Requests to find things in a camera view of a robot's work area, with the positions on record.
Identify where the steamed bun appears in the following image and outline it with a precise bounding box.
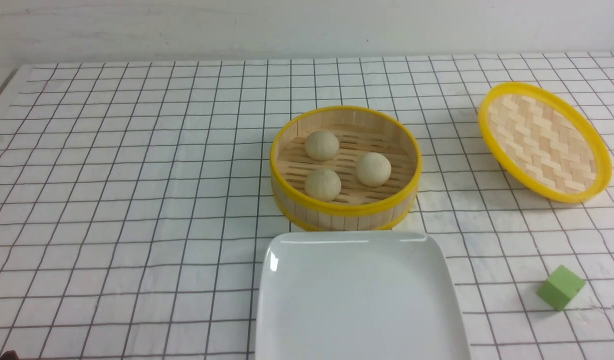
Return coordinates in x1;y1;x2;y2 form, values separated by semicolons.
304;168;342;202
304;130;340;162
355;152;392;187

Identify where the yellow-rimmed bamboo steamer basket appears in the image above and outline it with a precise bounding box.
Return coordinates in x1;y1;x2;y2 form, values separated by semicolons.
269;105;423;231

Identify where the white square ceramic plate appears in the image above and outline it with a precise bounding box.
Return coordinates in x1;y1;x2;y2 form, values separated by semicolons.
255;230;472;360

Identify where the green foam cube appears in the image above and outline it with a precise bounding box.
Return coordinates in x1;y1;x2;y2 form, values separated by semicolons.
536;265;586;312

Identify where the yellow-rimmed woven steamer lid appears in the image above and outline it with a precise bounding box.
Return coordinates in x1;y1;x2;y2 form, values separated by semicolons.
478;81;613;203

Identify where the white grid-pattern tablecloth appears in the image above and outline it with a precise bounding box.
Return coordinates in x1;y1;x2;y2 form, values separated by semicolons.
0;52;614;360

